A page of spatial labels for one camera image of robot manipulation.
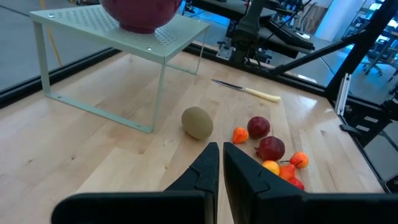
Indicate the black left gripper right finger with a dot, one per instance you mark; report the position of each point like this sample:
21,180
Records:
280,211

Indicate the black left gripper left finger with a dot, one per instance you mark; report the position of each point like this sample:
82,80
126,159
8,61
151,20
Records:
140,208

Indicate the small red toy fruit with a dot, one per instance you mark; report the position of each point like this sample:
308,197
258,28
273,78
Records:
297,183

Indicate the small orange toy pear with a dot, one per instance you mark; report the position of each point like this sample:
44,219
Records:
286,172

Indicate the small yellow-orange toy fruit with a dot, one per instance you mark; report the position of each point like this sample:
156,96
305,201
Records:
271,167

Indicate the small orange fruit with stem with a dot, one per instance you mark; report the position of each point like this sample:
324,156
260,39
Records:
299,160

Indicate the dark red toy pomegranate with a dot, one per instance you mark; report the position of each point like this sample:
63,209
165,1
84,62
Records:
270,148
258,127

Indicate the small orange toy fruit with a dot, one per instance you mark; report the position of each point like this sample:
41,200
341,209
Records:
240,136

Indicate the brown toy kiwi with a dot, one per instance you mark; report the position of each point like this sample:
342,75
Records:
197,123

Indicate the purple plastic colander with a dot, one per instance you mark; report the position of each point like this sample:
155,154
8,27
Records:
140,15

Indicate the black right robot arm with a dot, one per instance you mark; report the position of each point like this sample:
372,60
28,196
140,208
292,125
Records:
245,31

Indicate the pale green perforated metal shelf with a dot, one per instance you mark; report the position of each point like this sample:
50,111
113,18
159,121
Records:
93,28

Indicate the white metal bracket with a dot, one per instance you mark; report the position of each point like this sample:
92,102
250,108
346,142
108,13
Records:
343,93

